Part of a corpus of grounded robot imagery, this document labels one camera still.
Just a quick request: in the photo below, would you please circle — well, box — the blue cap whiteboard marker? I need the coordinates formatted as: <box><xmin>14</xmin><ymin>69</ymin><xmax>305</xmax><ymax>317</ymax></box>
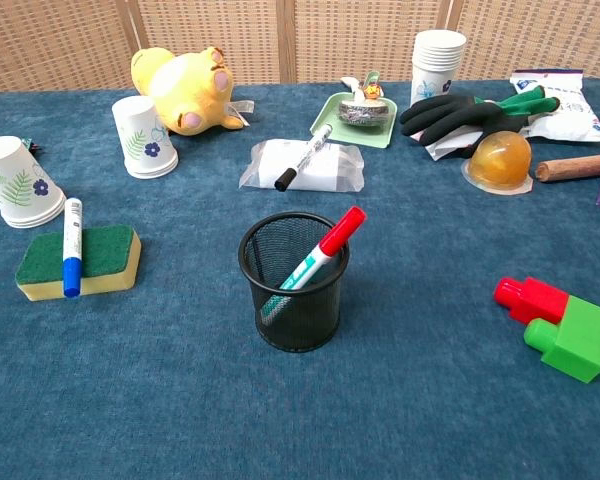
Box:
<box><xmin>61</xmin><ymin>197</ymin><xmax>85</xmax><ymax>299</ymax></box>

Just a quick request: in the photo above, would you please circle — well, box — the red cap whiteboard marker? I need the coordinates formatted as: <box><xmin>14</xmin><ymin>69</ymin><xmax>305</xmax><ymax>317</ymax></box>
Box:
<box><xmin>259</xmin><ymin>205</ymin><xmax>368</xmax><ymax>327</ymax></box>

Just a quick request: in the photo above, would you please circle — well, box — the black cap whiteboard marker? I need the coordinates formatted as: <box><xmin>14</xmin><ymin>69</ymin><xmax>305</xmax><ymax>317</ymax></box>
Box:
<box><xmin>273</xmin><ymin>123</ymin><xmax>335</xmax><ymax>193</ymax></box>

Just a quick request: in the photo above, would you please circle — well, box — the clear bag with white pack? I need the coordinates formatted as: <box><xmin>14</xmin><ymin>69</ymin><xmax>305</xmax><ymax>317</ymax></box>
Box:
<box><xmin>237</xmin><ymin>137</ymin><xmax>366</xmax><ymax>194</ymax></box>

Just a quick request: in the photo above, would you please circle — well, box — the black round dish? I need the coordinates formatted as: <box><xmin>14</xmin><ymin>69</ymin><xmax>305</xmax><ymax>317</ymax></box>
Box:
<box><xmin>237</xmin><ymin>211</ymin><xmax>352</xmax><ymax>354</ymax></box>

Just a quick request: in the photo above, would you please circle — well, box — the light green dustpan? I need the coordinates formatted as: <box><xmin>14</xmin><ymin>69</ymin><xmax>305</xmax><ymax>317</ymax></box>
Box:
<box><xmin>309</xmin><ymin>92</ymin><xmax>400</xmax><ymax>150</ymax></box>

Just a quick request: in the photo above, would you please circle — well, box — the steel wool scourer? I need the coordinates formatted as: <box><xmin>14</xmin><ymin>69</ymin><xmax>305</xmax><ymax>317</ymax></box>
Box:
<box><xmin>337</xmin><ymin>95</ymin><xmax>386</xmax><ymax>129</ymax></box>

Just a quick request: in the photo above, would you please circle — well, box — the orange duck toy green tag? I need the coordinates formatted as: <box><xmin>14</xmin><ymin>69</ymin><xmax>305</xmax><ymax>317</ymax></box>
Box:
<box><xmin>361</xmin><ymin>70</ymin><xmax>385</xmax><ymax>103</ymax></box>

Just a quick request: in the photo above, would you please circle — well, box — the white pink paper packet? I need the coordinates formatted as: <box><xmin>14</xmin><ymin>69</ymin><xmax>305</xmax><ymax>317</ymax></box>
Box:
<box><xmin>421</xmin><ymin>125</ymin><xmax>485</xmax><ymax>162</ymax></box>

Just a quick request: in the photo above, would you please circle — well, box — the fern print paper cup stack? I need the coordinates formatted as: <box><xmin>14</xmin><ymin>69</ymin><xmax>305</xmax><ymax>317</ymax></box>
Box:
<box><xmin>111</xmin><ymin>95</ymin><xmax>180</xmax><ymax>181</ymax></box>
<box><xmin>0</xmin><ymin>135</ymin><xmax>67</xmax><ymax>230</ymax></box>

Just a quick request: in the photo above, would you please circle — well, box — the yellow plush duck toy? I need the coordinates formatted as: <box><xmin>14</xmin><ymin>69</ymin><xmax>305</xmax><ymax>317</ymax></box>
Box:
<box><xmin>130</xmin><ymin>46</ymin><xmax>256</xmax><ymax>138</ymax></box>

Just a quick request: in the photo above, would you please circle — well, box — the green yellow scrub sponge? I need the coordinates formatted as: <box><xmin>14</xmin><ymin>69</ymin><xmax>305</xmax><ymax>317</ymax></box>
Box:
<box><xmin>14</xmin><ymin>223</ymin><xmax>143</xmax><ymax>303</ymax></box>

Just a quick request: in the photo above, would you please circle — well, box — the black green work glove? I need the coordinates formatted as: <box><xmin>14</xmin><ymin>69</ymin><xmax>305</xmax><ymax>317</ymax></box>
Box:
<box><xmin>399</xmin><ymin>85</ymin><xmax>562</xmax><ymax>147</ymax></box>

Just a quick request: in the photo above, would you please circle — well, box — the blue carpet table cloth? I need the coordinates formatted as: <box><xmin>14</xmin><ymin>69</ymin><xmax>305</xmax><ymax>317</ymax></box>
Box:
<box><xmin>0</xmin><ymin>79</ymin><xmax>600</xmax><ymax>480</ymax></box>

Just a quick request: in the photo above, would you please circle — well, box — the orange jelly cup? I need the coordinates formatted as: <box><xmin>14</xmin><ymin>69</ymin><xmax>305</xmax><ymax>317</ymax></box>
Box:
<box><xmin>460</xmin><ymin>130</ymin><xmax>536</xmax><ymax>194</ymax></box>

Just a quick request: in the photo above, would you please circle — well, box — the woven rattan folding screen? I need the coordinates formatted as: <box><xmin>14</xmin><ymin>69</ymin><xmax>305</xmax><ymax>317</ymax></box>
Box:
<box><xmin>0</xmin><ymin>0</ymin><xmax>600</xmax><ymax>93</ymax></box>

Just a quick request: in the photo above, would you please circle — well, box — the red toy building block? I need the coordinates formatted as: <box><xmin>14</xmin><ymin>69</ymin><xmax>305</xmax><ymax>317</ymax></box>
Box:
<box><xmin>493</xmin><ymin>275</ymin><xmax>571</xmax><ymax>327</ymax></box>

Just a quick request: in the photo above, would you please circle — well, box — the brown sausage stick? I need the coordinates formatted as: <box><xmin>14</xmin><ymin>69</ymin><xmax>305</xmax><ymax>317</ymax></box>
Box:
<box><xmin>535</xmin><ymin>152</ymin><xmax>600</xmax><ymax>184</ymax></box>

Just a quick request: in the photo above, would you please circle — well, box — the green toy building block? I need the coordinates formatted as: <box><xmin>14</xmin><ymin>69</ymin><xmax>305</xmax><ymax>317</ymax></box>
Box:
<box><xmin>523</xmin><ymin>294</ymin><xmax>600</xmax><ymax>385</ymax></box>

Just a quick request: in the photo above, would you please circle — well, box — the white salt bag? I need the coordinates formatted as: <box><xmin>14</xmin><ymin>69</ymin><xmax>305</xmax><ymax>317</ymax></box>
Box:
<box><xmin>508</xmin><ymin>68</ymin><xmax>600</xmax><ymax>144</ymax></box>

